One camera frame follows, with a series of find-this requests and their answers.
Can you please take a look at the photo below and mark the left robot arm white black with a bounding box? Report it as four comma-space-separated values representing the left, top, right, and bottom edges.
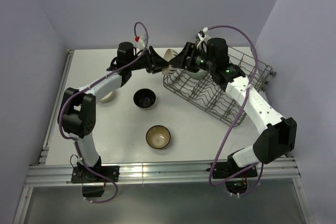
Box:
58, 42, 169, 182

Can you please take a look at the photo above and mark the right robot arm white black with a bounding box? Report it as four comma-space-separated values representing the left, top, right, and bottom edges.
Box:
169, 38, 297, 177

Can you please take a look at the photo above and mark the aluminium rail frame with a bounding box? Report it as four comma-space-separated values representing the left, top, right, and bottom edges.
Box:
13, 48, 317, 224

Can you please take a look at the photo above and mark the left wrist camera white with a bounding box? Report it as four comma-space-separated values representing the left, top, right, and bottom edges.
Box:
135, 34, 148, 50

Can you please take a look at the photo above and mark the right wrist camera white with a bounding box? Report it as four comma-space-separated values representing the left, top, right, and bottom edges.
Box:
196, 27, 211, 48

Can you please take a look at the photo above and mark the plain white bowl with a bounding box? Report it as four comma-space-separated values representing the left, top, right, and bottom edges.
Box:
100, 91, 114, 103

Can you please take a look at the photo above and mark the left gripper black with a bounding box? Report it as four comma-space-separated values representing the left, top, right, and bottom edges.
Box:
128, 47, 172, 74

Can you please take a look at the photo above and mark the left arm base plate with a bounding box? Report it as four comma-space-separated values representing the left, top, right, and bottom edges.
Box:
71, 166, 119, 184

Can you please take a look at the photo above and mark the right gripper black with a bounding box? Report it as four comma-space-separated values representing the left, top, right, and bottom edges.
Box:
169, 41, 216, 73

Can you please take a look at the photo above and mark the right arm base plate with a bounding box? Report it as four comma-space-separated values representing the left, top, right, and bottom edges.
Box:
212, 161, 258, 179

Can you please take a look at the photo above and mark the light green bowl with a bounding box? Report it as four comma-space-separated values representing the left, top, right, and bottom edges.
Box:
187, 70, 207, 80

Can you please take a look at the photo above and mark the brown beige bowl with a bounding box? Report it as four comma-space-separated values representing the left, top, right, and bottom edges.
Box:
145, 125, 171, 150

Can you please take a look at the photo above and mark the black glossy bowl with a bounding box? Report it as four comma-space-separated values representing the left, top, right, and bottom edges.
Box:
133, 88, 156, 110

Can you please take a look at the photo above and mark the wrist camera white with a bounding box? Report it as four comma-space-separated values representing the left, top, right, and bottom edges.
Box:
135, 34, 148, 50
196, 27, 211, 48

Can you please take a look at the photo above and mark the grey wire dish rack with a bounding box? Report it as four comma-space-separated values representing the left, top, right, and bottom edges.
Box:
163, 47, 276, 125

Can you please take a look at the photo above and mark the white bowl striped outside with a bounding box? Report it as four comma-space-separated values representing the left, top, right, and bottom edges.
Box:
160, 48, 179, 76

